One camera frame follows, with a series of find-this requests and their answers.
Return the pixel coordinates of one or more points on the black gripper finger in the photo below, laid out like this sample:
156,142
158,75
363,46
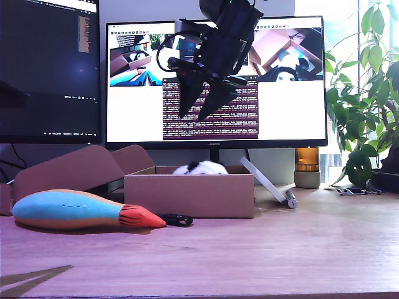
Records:
11,95

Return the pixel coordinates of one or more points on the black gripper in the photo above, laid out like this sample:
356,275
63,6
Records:
224,53

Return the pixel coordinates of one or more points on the black and white panda plush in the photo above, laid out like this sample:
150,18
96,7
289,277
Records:
202,168

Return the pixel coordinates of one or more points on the open brown cardboard box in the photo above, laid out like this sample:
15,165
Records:
187,196

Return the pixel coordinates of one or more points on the monitor with dark screen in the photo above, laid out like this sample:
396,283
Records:
46,46

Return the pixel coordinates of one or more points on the monitor with white screen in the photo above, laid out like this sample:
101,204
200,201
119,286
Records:
290,109

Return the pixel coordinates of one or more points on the white slim keyboard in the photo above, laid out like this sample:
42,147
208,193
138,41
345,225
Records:
265,182

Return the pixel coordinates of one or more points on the amber glass lamp grey base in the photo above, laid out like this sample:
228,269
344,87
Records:
307,162

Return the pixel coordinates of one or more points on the black car key fob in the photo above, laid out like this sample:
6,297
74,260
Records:
176,220

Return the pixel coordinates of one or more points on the blue and orange fish plush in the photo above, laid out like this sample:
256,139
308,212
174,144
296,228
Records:
71,208

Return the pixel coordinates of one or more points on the green leafy potted plant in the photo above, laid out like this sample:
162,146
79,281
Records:
355,121

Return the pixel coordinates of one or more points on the black plant tray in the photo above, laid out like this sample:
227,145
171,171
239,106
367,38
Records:
386,182

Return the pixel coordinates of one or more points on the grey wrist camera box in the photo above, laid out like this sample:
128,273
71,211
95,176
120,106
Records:
187,26

